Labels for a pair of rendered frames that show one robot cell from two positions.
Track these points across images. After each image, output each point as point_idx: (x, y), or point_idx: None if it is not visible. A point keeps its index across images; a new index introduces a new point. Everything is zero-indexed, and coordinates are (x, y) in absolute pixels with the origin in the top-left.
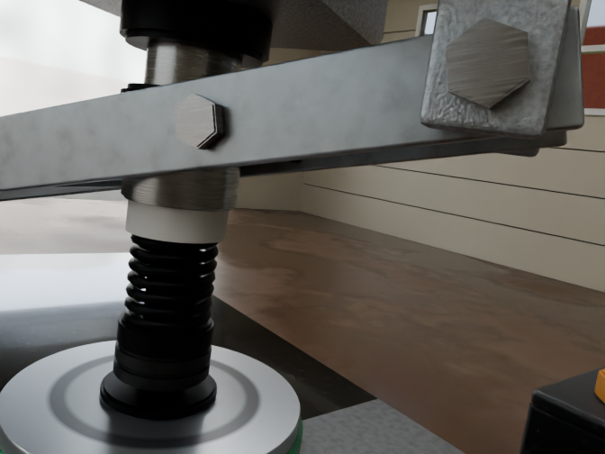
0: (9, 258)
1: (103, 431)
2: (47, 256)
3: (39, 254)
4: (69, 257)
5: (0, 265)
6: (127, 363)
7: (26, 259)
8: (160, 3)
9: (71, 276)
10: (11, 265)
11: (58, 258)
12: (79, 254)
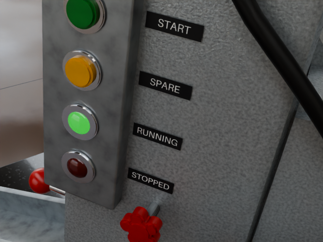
0: (5, 172)
1: None
2: (25, 163)
3: (19, 161)
4: (39, 160)
5: (5, 185)
6: None
7: (16, 172)
8: None
9: (52, 192)
10: (11, 183)
11: (33, 165)
12: (43, 154)
